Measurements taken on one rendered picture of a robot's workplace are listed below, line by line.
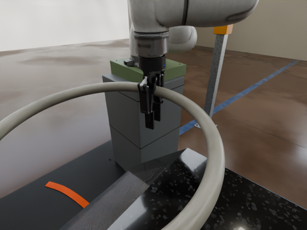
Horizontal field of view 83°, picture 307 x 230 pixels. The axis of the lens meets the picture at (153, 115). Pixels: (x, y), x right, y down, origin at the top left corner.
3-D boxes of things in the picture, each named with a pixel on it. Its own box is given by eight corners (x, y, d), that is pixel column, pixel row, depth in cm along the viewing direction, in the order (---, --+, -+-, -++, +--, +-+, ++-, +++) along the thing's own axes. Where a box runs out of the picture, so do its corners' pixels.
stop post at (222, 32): (217, 125, 209) (240, 23, 154) (209, 133, 196) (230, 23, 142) (202, 119, 221) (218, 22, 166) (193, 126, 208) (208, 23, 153)
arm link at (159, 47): (126, 32, 43) (128, 57, 46) (160, 34, 39) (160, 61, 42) (144, 27, 49) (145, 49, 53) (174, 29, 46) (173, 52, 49)
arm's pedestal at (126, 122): (106, 160, 159) (90, 74, 119) (148, 138, 188) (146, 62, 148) (141, 197, 127) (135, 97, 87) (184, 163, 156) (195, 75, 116)
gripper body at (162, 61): (146, 49, 52) (148, 78, 57) (131, 56, 46) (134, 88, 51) (170, 51, 49) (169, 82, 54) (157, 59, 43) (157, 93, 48)
